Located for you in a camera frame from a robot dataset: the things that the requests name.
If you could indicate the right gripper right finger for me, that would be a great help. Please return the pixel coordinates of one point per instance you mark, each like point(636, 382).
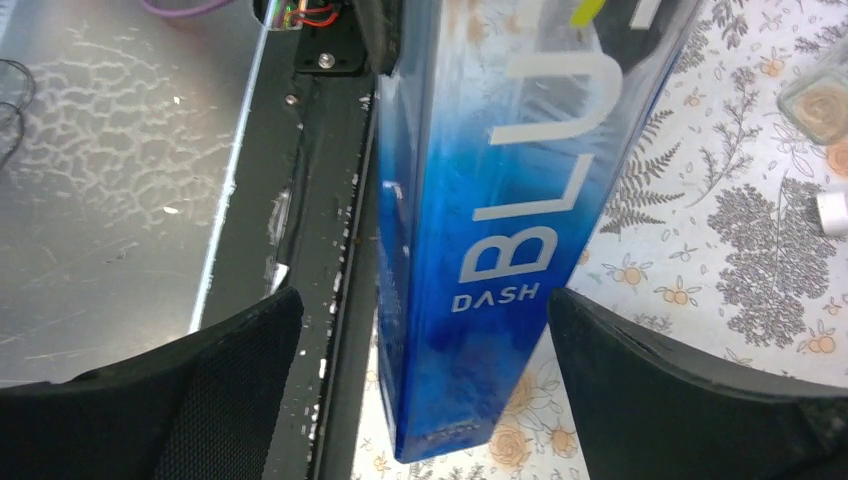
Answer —
point(647, 406)

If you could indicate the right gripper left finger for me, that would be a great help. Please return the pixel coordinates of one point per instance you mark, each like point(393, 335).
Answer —
point(204, 406)

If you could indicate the blue glass bottle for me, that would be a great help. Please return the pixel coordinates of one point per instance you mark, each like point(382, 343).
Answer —
point(502, 132)

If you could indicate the clear glass bottle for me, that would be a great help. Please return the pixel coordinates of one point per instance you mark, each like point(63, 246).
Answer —
point(816, 102)

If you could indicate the floral tablecloth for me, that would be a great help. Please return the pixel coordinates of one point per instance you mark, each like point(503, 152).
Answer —
point(711, 236)

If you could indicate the white pole base foot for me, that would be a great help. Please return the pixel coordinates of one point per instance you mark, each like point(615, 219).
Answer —
point(833, 213)

